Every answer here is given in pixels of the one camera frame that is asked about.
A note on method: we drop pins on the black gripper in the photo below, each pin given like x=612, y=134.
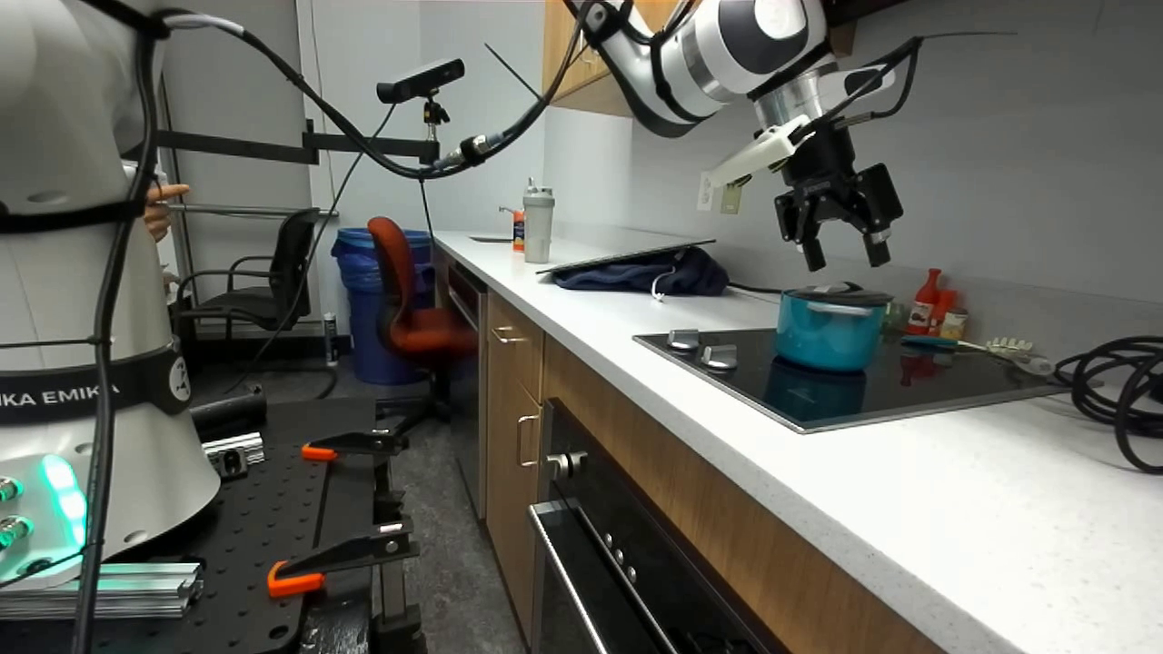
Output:
x=837, y=188

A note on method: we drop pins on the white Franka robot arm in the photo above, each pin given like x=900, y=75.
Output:
x=72, y=365

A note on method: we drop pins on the blue pot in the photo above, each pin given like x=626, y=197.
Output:
x=830, y=338

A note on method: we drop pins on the bare person hand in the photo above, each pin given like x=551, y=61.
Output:
x=162, y=213

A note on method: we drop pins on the red sauce bottle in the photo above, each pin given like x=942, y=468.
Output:
x=933, y=306

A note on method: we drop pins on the black glass cooktop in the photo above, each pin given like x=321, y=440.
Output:
x=849, y=384

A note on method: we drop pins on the silver cooktop knob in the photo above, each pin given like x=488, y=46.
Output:
x=684, y=338
x=722, y=356

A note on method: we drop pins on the dark blue cloth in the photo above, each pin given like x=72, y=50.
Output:
x=639, y=277

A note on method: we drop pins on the silver water bottle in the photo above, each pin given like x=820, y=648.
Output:
x=538, y=224

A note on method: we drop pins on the small orange bottle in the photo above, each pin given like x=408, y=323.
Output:
x=517, y=230

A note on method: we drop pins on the silver oven knob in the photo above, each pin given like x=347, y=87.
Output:
x=563, y=463

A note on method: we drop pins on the black built-in oven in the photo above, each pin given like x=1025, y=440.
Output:
x=630, y=567

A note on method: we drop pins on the orange office chair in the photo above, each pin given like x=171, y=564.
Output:
x=413, y=314

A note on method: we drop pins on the blue trash bin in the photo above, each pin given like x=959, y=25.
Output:
x=358, y=314

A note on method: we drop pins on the black office chair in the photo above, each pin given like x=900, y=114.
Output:
x=274, y=283

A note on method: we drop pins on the small black silver box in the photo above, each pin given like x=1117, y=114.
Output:
x=234, y=455

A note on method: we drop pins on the white wall outlet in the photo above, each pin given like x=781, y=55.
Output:
x=728, y=197

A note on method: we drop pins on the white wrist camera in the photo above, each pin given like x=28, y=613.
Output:
x=750, y=158

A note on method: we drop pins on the small wooden wall cabinet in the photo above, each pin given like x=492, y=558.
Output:
x=567, y=55

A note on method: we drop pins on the black stand camera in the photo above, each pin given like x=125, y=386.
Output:
x=420, y=81

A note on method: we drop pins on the black camera mounting bar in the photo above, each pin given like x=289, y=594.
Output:
x=301, y=145

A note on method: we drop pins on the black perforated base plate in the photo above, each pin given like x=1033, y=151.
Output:
x=254, y=531

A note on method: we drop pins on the aluminium rail profile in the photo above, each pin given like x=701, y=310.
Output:
x=109, y=590

